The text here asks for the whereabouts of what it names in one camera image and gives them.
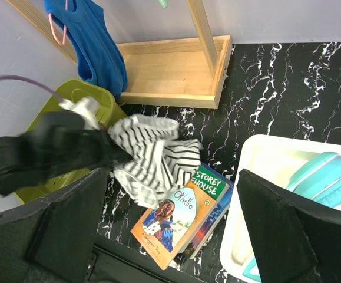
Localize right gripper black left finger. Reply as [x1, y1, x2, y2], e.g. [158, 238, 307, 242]
[0, 169, 107, 282]

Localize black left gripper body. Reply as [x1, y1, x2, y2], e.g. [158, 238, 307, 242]
[81, 130, 132, 170]

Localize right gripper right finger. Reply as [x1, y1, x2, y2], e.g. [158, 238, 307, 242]
[237, 169, 341, 282]

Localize striped black white tank top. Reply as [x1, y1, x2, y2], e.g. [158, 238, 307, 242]
[108, 114, 203, 208]

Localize blue tank top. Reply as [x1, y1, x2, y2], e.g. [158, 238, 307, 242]
[44, 0, 128, 99]

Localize pink wire clothes hanger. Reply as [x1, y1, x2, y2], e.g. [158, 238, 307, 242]
[48, 0, 69, 46]

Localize mint green clothes hanger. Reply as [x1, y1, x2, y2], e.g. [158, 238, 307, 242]
[158, 0, 168, 9]

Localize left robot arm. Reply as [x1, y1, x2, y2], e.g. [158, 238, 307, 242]
[0, 111, 132, 196]

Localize teal cat ear headphones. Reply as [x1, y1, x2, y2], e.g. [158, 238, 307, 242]
[245, 152, 341, 282]

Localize white drawer storage box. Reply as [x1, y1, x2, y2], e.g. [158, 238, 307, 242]
[220, 135, 341, 282]

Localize blue storey treehouse book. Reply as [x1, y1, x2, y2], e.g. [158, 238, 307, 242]
[183, 163, 234, 259]

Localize orange Othello book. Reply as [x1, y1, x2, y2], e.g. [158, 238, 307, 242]
[131, 180, 229, 270]

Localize wooden clothes rack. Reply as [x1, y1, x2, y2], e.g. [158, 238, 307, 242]
[11, 1, 231, 109]

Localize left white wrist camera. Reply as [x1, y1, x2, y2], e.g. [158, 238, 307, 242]
[59, 96, 100, 130]

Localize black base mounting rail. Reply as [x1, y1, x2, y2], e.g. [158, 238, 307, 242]
[84, 233, 200, 282]

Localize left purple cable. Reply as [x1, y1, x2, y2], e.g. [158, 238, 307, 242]
[0, 75, 64, 103]

